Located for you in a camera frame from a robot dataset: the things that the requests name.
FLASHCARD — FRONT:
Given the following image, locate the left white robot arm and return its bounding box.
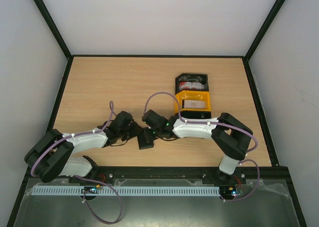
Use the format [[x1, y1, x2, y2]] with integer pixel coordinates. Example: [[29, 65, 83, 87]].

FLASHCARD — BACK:
[[24, 111, 141, 183]]

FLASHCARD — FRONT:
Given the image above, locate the black bin with teal cards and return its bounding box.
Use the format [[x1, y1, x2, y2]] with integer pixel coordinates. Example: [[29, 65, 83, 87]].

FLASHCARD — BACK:
[[180, 111, 212, 119]]

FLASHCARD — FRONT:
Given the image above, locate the light blue cable duct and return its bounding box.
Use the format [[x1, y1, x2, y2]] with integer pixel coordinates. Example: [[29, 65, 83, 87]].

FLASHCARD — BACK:
[[31, 186, 220, 197]]

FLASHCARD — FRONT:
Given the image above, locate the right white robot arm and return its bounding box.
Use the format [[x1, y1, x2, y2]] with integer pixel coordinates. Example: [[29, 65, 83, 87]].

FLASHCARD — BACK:
[[142, 110, 256, 183]]

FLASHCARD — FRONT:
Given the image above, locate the yellow bin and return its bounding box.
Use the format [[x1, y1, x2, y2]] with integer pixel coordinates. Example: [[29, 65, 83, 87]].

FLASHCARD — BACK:
[[175, 90, 212, 119]]

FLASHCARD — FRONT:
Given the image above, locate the white patterned card stack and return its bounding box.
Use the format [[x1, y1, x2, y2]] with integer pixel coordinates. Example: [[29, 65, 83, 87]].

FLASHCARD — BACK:
[[182, 100, 205, 109]]

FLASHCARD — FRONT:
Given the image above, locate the black bin with red cards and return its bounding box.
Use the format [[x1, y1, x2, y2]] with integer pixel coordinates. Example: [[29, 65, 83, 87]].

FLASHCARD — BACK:
[[175, 73, 209, 94]]

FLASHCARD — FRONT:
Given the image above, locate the red dotted card stack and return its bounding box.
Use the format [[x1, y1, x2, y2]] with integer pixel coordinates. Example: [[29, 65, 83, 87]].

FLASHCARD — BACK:
[[179, 82, 204, 91]]

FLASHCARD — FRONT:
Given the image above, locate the black leather card holder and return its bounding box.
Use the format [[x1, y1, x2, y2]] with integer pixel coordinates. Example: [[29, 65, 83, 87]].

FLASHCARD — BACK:
[[137, 127, 155, 150]]

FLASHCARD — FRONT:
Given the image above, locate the black aluminium frame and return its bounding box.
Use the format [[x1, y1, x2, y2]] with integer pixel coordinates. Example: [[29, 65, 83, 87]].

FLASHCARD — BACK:
[[7, 0, 307, 227]]

